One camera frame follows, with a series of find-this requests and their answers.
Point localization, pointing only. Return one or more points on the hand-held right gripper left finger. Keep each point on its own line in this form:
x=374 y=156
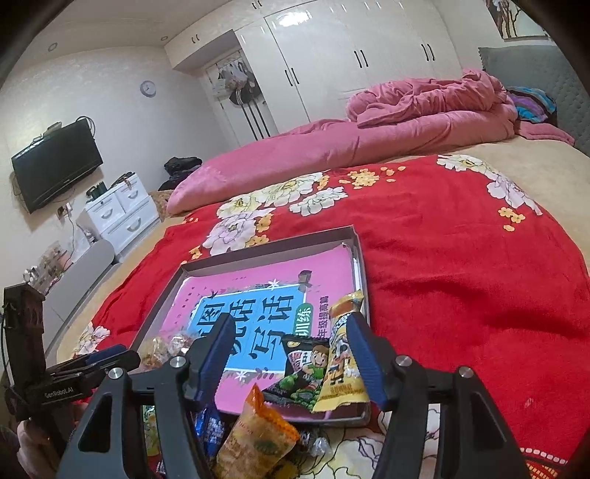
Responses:
x=216 y=354

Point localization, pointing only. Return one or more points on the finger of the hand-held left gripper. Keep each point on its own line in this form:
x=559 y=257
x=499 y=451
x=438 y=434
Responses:
x=106 y=368
x=108 y=353

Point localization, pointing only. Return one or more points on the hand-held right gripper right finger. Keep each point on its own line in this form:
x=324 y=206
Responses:
x=364 y=364

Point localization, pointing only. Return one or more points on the yellow snack bar packet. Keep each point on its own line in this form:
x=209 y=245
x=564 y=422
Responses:
x=339 y=368

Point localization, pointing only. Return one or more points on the clear brown snack packet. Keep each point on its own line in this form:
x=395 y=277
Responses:
x=159 y=347

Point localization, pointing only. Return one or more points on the black green pea packet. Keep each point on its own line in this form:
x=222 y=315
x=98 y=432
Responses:
x=299 y=368

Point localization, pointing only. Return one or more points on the blue cookie packet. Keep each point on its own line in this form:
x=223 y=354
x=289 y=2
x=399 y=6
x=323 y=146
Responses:
x=209 y=430

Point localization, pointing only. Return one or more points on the orange snack packet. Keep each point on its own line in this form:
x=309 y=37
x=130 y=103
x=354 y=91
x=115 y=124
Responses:
x=258 y=437

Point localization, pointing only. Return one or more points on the dark silver cake packet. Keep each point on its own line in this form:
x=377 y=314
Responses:
x=315 y=444

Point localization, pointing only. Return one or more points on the dark shallow cardboard box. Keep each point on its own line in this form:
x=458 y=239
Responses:
x=272 y=247

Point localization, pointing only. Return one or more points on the person's left hand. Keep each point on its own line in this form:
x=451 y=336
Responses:
x=34 y=444

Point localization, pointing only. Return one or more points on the pink book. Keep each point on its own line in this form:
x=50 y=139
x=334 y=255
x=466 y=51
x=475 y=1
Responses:
x=239 y=285

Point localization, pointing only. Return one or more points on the grey padded footboard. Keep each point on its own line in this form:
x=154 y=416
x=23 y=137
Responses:
x=78 y=276

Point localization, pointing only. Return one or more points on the red floral blanket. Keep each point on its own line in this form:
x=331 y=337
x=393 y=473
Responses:
x=461 y=276

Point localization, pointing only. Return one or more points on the white drawer cabinet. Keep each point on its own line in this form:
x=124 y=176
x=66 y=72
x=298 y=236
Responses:
x=120 y=207

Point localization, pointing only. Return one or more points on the brown plush cloth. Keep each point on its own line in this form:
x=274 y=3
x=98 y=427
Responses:
x=156 y=202

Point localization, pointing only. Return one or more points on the black flat television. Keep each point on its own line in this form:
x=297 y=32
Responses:
x=55 y=166

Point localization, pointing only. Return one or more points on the dark clothes pile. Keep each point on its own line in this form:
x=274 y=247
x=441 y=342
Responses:
x=182 y=168

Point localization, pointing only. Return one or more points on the long pink folded blanket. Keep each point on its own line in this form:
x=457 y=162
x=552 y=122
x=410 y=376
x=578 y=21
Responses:
x=299 y=152

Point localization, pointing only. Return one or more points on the crumpled pink quilt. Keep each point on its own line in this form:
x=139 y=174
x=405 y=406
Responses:
x=415 y=101

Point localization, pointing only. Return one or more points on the hanging bag bundle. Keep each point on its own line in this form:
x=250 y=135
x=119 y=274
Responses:
x=235 y=83

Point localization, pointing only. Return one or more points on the colourful striped cloth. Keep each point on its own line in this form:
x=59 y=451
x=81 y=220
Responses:
x=530 y=108

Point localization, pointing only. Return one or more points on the white wardrobe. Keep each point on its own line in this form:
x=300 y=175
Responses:
x=322 y=60

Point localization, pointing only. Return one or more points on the grey padded headboard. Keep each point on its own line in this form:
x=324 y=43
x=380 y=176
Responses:
x=530 y=64

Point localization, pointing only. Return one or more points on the round wall clock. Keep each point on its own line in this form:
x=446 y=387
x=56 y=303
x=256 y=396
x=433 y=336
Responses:
x=148 y=88

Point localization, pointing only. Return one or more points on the flower wall painting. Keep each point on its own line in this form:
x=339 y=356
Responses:
x=507 y=18

